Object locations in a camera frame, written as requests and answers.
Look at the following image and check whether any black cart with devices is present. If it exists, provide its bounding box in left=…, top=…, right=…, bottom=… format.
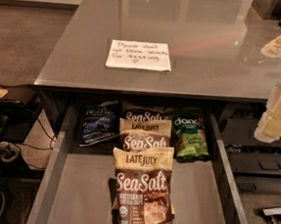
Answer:
left=0, top=84, right=43, bottom=216

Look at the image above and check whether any silver power strip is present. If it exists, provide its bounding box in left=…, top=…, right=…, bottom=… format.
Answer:
left=259, top=206, right=281, bottom=216

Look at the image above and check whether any blue Kettle chip bag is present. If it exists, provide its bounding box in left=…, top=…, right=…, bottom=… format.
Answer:
left=80, top=100, right=119, bottom=147

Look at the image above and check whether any black cable by cart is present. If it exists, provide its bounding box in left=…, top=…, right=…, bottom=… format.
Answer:
left=17, top=114, right=60, bottom=173

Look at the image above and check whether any brown sea salt chip bag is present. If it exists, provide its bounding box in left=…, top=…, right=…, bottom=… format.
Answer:
left=114, top=147, right=174, bottom=224
left=122, top=102, right=164, bottom=122
left=119, top=118, right=172, bottom=152

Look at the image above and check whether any green Dang snack bag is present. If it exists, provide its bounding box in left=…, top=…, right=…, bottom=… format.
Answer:
left=171, top=109, right=210, bottom=162

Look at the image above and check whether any open grey top drawer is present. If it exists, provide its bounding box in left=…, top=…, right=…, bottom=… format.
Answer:
left=26, top=89, right=248, bottom=224

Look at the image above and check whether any white handwritten paper note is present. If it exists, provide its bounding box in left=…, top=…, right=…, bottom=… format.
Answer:
left=106, top=40, right=171, bottom=71

